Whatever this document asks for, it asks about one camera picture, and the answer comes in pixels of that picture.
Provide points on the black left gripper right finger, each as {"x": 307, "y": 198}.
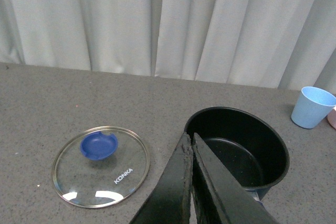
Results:
{"x": 219, "y": 198}

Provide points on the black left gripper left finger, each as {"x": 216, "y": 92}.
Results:
{"x": 170, "y": 200}

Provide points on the glass lid with blue knob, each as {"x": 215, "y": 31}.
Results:
{"x": 100, "y": 167}

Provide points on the dark blue saucepan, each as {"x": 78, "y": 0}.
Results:
{"x": 242, "y": 153}

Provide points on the light blue cup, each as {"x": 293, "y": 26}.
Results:
{"x": 312, "y": 106}

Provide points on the pink bowl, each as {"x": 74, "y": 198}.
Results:
{"x": 331, "y": 117}

